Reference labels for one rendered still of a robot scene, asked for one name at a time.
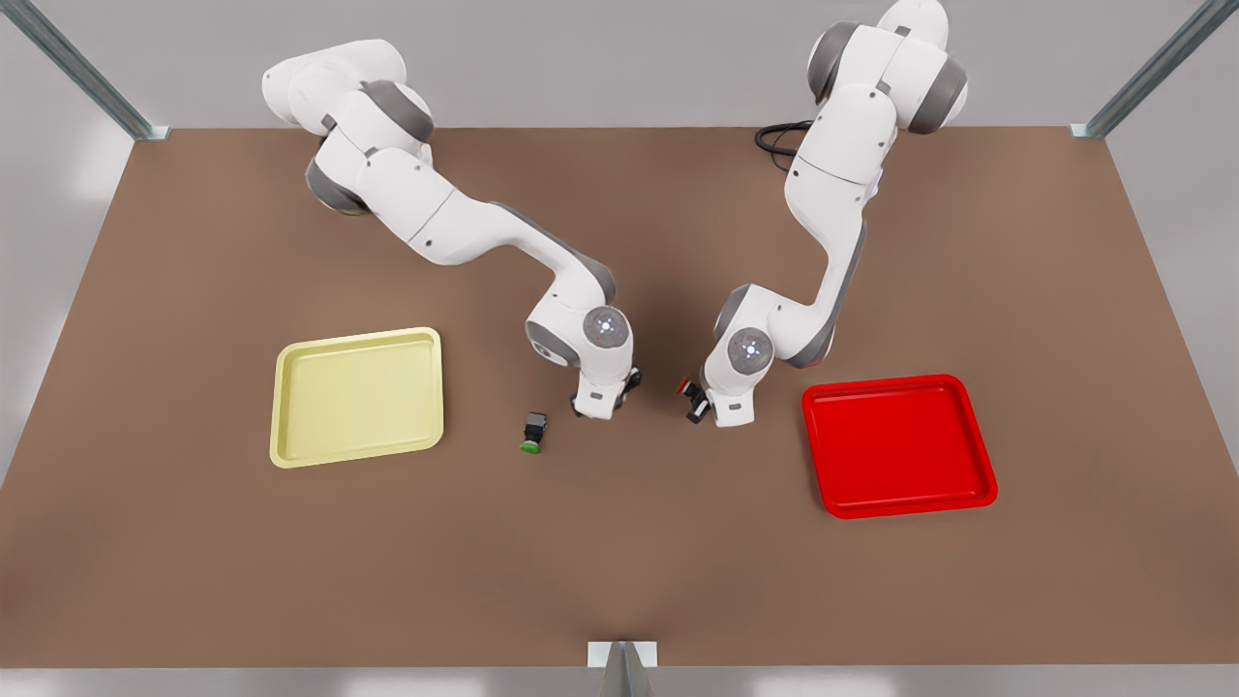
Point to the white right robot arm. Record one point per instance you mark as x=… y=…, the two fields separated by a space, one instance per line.
x=455 y=227

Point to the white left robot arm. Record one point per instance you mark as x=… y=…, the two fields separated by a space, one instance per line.
x=840 y=184

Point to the red tray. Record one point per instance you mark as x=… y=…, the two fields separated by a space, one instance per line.
x=898 y=446

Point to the pale yellow tray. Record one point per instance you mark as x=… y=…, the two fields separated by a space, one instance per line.
x=357 y=397

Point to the red push button switch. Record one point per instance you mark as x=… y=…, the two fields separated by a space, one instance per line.
x=685 y=386

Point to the green push button switch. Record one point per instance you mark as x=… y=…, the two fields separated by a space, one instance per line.
x=534 y=432

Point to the silver frame post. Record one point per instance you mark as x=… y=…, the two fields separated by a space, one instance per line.
x=622 y=666
x=73 y=68
x=1152 y=73

